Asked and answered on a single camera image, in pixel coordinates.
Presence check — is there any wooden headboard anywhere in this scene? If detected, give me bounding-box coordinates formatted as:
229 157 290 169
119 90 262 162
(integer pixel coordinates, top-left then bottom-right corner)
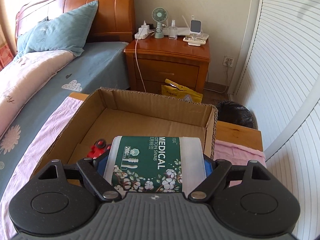
15 0 137 48

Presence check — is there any red toy train block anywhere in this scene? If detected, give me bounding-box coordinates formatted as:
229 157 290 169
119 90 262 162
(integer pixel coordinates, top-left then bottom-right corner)
87 139 111 159

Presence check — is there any black trash bin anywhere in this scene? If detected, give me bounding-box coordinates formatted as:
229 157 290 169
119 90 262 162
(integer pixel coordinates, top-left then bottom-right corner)
216 101 256 129

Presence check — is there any white remote control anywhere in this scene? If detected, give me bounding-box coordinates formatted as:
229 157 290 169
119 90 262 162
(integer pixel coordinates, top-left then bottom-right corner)
183 37 206 47

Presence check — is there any white wall socket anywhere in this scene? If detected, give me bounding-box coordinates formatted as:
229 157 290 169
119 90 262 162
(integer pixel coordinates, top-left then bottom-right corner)
223 56 234 67

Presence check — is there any pink table cloth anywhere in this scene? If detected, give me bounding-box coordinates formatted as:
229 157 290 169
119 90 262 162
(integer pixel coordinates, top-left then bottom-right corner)
1 95 265 239

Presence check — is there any pink quilt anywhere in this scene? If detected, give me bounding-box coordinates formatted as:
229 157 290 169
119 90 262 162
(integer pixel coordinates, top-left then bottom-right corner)
1 50 74 135

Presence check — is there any clear spray bottle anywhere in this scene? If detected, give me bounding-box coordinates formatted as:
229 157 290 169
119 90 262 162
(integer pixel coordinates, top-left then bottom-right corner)
168 20 178 40

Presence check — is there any white phone stand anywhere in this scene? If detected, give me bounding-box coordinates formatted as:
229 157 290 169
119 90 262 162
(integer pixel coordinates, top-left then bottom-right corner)
190 20 209 41

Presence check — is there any wooden nightstand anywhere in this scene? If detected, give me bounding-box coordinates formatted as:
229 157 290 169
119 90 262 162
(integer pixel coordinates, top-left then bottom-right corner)
124 36 210 94

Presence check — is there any white charging cable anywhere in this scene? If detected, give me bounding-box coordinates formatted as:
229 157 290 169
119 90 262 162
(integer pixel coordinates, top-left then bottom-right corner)
134 29 148 93

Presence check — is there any blue pillow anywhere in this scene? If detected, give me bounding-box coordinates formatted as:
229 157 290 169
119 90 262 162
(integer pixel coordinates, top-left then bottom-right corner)
16 0 99 58

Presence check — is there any white power strip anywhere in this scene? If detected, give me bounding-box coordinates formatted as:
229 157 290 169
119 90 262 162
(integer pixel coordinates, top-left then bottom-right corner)
135 23 154 40

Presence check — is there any brown cardboard box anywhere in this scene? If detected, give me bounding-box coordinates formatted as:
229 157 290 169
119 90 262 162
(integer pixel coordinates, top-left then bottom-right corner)
33 88 217 174

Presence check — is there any green desk fan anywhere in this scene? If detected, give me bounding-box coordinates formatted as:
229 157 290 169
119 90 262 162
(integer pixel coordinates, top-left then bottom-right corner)
151 7 168 39

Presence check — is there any medical cotton swab jar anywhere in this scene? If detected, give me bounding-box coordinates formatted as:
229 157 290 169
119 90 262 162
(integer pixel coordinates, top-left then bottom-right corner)
103 136 207 196

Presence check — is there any blue floral bedsheet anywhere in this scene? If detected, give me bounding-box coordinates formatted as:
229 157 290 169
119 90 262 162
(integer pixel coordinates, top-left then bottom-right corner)
1 42 129 193

